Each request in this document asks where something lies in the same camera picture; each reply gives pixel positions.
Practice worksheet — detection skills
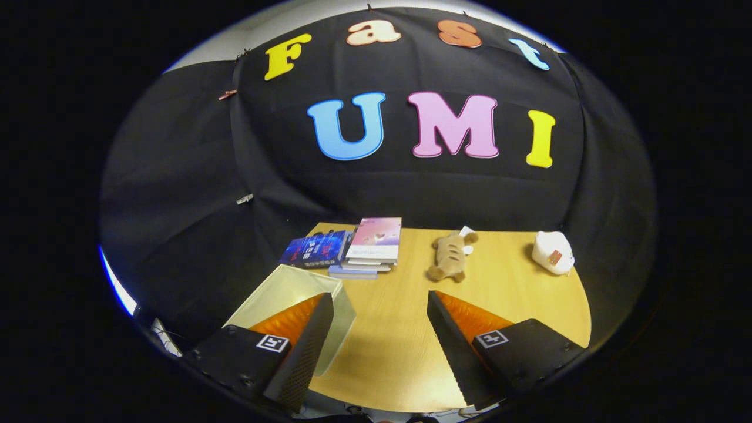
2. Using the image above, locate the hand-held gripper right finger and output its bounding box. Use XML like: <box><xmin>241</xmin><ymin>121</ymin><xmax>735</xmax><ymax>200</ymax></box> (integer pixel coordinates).
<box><xmin>426</xmin><ymin>290</ymin><xmax>587</xmax><ymax>411</ymax></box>

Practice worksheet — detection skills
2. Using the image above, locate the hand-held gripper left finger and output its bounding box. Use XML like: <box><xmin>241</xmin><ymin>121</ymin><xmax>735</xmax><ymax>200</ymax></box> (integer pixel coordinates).
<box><xmin>185</xmin><ymin>292</ymin><xmax>335</xmax><ymax>414</ymax></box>

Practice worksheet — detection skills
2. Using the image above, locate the green fabric storage box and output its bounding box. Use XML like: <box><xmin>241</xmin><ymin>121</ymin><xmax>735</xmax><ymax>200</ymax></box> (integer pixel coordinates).
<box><xmin>223</xmin><ymin>264</ymin><xmax>357</xmax><ymax>377</ymax></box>

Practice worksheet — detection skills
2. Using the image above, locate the brown plush toy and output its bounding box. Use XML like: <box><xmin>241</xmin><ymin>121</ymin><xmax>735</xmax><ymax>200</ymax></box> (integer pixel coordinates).
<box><xmin>426</xmin><ymin>226</ymin><xmax>479</xmax><ymax>283</ymax></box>

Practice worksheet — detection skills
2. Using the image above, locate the grey-blue cover book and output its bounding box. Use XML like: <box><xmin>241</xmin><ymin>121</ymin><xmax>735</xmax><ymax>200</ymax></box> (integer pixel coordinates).
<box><xmin>328</xmin><ymin>264</ymin><xmax>378</xmax><ymax>280</ymax></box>

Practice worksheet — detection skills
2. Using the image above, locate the blue cover book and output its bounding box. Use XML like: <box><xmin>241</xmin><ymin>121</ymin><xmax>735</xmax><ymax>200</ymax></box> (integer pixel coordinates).
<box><xmin>279</xmin><ymin>230</ymin><xmax>352</xmax><ymax>270</ymax></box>

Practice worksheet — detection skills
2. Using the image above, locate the white soft pouch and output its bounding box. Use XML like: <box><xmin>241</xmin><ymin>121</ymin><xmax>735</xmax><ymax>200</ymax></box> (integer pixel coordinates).
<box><xmin>532</xmin><ymin>231</ymin><xmax>576</xmax><ymax>276</ymax></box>

